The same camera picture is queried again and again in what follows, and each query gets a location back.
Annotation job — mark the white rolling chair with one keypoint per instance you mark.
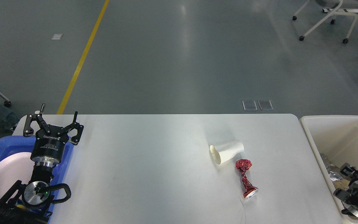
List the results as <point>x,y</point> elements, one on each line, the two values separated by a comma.
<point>335,8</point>

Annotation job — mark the crushed red can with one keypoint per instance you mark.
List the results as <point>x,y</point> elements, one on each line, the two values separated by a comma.
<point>243,165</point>

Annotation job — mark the blue plastic tray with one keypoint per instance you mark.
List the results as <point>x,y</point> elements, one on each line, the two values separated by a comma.
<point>14,144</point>

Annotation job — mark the pink plate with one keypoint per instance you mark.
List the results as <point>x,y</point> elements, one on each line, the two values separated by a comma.
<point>18,166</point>

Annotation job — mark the clear plastic wrap in bin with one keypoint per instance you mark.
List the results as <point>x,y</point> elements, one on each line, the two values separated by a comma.
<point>326,162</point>

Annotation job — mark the white paper cup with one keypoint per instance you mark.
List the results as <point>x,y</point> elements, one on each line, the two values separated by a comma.
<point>223,152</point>

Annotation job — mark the dark brown paper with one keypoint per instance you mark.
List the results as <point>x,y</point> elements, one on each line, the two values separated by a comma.
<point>342,184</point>

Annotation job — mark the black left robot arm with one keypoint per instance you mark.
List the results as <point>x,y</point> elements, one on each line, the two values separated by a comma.
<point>29,202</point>

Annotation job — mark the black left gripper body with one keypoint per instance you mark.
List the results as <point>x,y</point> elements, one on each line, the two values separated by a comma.
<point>51,145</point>

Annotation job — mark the beige plastic bin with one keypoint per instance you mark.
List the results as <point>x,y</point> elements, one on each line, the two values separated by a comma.
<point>336,136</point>

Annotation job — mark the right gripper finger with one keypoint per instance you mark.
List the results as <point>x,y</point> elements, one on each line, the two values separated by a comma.
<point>348,172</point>
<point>343,195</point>

